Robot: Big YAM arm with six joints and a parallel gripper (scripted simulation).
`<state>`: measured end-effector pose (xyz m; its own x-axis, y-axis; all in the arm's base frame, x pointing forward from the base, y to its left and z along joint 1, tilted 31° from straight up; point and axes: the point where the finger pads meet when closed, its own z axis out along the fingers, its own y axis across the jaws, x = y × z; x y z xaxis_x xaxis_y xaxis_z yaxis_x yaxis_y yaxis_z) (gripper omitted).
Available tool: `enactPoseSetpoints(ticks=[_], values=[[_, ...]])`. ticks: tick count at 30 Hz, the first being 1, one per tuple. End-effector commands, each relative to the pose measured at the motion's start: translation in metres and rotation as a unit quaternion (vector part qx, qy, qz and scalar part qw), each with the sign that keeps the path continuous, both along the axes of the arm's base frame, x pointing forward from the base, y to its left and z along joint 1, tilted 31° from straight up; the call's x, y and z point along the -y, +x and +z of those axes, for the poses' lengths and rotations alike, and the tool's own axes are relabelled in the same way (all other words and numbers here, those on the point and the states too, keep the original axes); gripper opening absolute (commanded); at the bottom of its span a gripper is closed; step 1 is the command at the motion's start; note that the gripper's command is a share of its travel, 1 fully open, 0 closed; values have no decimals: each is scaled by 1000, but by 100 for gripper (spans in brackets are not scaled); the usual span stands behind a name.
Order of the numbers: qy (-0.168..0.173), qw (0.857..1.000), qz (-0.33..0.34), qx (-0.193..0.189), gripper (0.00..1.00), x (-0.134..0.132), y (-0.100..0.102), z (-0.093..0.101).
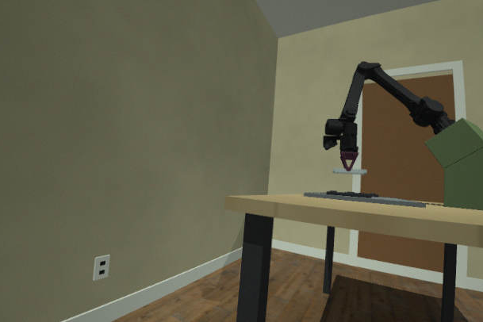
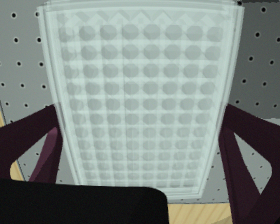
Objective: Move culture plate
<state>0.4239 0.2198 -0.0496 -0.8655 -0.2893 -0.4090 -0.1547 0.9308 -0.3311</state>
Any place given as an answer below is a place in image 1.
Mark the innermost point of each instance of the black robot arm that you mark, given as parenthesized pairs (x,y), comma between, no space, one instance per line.
(424,112)

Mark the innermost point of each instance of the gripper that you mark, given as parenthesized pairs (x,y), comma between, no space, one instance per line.
(350,153)

